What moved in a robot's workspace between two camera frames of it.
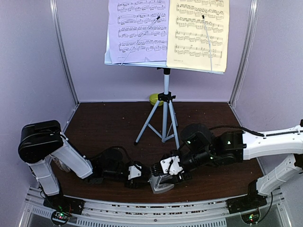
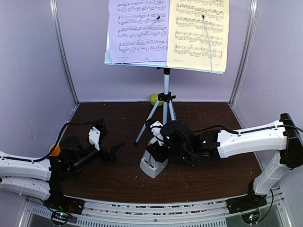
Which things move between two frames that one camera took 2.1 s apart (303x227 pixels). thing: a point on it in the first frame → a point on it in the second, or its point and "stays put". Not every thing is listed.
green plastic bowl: (153, 98) stays put
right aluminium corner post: (254, 11) stays put
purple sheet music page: (128, 20) stays put
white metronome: (157, 187) → (150, 166)
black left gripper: (131, 185) → (113, 154)
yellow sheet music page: (187, 44) stays put
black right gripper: (182, 178) → (153, 149)
